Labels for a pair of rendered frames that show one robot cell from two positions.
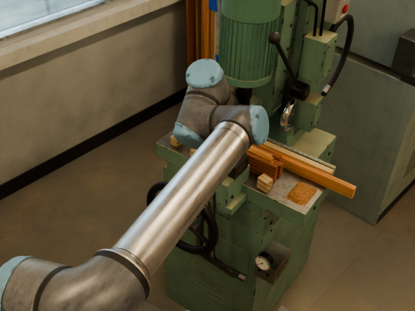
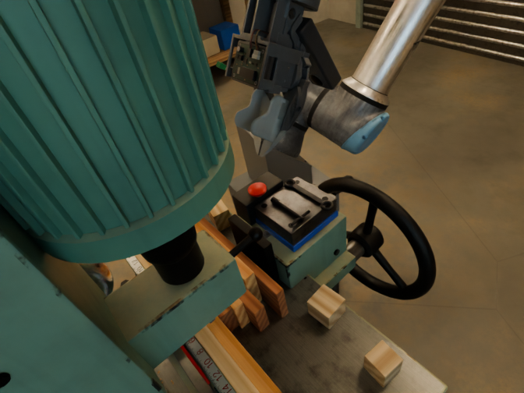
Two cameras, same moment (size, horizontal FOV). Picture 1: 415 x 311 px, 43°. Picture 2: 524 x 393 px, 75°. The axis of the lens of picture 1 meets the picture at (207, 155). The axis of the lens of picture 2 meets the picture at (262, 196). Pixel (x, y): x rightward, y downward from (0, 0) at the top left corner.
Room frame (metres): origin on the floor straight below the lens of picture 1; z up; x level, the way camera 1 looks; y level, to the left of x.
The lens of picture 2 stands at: (1.67, 0.09, 1.37)
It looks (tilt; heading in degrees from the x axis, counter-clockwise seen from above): 42 degrees down; 205
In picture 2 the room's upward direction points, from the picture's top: 13 degrees counter-clockwise
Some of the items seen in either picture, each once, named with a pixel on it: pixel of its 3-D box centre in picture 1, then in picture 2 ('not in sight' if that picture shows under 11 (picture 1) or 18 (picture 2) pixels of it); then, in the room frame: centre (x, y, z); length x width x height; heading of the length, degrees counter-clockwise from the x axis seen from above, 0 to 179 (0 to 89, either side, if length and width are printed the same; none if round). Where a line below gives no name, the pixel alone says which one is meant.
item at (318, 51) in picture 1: (317, 55); not in sight; (1.58, -0.36, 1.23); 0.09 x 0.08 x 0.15; 147
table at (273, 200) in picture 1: (233, 173); (257, 280); (1.37, -0.09, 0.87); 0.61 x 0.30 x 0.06; 57
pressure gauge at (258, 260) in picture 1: (264, 261); not in sight; (1.17, -0.21, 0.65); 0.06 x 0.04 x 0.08; 57
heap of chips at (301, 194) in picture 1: (301, 191); not in sight; (1.25, -0.31, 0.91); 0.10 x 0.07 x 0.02; 147
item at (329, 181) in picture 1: (273, 157); (170, 272); (1.41, -0.23, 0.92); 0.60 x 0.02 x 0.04; 57
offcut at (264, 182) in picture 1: (264, 182); (219, 214); (1.27, -0.19, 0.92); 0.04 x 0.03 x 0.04; 46
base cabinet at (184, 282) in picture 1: (244, 229); not in sight; (1.59, -0.18, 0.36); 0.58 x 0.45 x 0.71; 147
